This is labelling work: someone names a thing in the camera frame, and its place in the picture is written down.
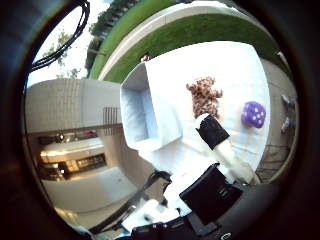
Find leopard print plush toy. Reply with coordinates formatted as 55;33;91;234
185;76;224;120

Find grey fabric container bin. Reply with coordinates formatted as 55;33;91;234
119;61;183;152

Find purple plush dice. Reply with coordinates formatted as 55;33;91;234
240;100;267;129

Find person in blue shirt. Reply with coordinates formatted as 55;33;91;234
279;93;298;135

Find white striped tablecloth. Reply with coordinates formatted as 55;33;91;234
138;40;272;183

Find black strap cable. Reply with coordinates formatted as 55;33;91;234
88;170;172;235

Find black cable bundle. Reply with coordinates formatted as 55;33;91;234
30;0;92;73

